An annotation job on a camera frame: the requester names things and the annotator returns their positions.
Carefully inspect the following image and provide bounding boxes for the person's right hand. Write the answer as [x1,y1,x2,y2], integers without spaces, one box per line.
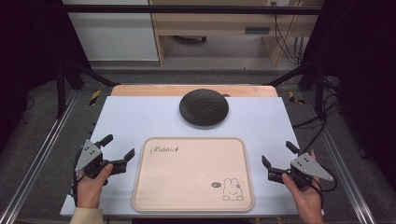
[281,149,325,224]

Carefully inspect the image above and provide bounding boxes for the white cabinet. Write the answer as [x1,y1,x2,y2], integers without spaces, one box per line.
[62,0,160,62]

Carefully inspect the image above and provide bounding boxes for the black round textured plate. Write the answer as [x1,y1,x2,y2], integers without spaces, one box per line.
[178,88,230,131]

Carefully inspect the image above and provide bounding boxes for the person's left hand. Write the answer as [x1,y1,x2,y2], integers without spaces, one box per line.
[76,163,114,209]

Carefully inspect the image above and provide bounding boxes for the yellow black tape marker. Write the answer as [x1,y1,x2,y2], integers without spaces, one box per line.
[288,91,306,105]
[89,90,103,106]

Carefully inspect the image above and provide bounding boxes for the right hand-held gripper cable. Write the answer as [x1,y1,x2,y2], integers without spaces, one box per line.
[309,166,338,217]

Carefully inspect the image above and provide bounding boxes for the left hand-held gripper cable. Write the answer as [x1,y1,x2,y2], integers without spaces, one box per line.
[70,167,87,207]

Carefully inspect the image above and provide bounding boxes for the bundle of hanging black cables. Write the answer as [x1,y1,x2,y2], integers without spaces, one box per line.
[270,1,306,65]

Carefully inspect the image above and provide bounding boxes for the black curtain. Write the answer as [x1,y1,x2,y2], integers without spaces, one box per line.
[302,0,396,189]
[0,0,92,152]

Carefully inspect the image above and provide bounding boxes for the aluminium rail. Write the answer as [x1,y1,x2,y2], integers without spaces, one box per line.
[302,92,376,224]
[0,89,79,224]

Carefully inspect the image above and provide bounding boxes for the black horizontal frame bar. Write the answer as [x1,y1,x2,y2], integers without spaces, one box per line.
[61,4,323,16]

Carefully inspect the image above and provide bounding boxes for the hand-held gripper cable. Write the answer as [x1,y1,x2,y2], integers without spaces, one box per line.
[309,166,338,217]
[70,167,87,207]

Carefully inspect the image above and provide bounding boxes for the wooden desk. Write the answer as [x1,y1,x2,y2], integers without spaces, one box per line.
[148,0,325,67]

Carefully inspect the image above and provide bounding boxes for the wooden table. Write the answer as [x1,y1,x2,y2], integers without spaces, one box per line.
[110,84,279,98]

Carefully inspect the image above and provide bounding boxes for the pink tray with rabbit print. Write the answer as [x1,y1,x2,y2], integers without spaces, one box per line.
[132,136,256,214]

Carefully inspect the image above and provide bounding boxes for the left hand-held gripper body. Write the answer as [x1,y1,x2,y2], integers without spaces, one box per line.
[74,139,129,180]

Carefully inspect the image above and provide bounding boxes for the white board sheet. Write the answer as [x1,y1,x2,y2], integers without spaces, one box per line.
[60,95,301,217]

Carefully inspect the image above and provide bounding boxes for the black metal stand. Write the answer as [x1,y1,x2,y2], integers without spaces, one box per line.
[55,59,121,119]
[263,58,329,121]

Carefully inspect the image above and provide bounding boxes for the black floor cables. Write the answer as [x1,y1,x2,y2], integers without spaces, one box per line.
[291,77,343,154]

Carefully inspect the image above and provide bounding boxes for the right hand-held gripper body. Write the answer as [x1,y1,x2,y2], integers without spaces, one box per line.
[267,151,334,189]

